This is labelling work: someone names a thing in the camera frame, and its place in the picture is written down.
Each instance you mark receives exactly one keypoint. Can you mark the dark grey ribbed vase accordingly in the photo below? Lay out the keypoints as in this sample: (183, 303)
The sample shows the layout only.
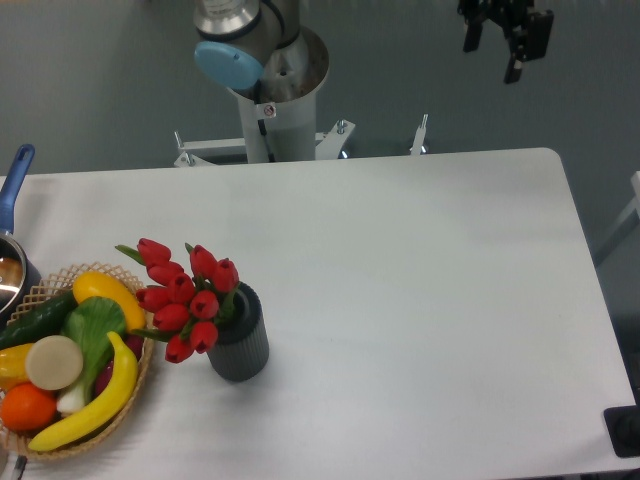
(242, 349)

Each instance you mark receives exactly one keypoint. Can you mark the yellow bell pepper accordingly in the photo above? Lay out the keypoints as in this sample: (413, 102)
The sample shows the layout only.
(13, 366)

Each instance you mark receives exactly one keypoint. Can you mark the black device at table edge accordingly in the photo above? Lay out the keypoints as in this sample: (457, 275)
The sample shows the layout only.
(623, 427)

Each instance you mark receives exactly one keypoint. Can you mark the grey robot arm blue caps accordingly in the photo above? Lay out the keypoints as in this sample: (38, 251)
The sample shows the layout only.
(260, 51)

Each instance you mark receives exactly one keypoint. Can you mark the red tulip bouquet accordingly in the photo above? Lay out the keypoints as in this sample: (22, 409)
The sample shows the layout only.
(189, 308)

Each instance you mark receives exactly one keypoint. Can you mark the woven wicker basket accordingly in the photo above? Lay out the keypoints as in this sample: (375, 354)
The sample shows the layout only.
(49, 287)

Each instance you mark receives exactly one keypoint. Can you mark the green cucumber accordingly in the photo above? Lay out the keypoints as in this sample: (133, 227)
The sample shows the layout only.
(41, 321)

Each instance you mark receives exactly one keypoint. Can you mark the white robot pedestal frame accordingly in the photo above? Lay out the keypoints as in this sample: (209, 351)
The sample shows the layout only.
(271, 133)

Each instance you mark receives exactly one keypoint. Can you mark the blue handled saucepan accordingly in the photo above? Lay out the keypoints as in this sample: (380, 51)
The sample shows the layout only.
(18, 274)

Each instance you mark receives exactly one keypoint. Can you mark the beige round disc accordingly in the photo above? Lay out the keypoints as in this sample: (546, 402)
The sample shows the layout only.
(54, 363)

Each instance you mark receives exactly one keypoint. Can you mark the yellow banana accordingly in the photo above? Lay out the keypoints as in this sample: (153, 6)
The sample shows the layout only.
(100, 410)

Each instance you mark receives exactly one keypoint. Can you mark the white frame at right edge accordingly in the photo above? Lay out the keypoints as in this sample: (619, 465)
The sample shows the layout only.
(624, 224)

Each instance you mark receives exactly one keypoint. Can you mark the green bok choy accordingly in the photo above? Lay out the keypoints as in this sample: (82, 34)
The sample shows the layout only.
(88, 326)

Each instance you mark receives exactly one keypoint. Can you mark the orange fruit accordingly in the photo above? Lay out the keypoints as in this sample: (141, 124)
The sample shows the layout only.
(28, 408)

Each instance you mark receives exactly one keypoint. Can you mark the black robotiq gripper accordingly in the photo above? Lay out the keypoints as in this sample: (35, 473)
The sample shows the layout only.
(527, 31)

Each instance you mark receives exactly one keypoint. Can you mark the dark red vegetable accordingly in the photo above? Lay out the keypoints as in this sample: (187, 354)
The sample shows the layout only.
(135, 344)

